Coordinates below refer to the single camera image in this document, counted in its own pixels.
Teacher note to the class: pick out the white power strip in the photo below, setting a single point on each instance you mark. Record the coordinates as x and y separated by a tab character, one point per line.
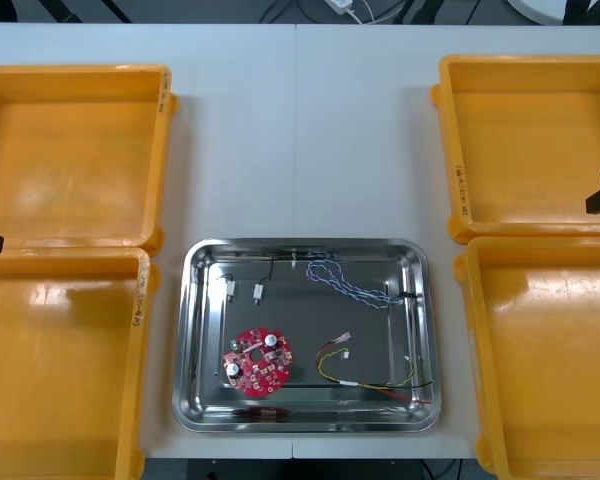
337	4

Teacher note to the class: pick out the round red circuit board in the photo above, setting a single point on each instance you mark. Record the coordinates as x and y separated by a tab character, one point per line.
275	372

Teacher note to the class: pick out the black chair base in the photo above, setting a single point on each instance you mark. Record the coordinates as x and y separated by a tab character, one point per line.
62	12

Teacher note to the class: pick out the yellow-orange plastic bin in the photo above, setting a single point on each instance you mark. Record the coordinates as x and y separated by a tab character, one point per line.
80	175
520	150
540	375
55	375

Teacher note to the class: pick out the steel tray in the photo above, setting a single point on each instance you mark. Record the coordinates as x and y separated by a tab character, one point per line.
280	320

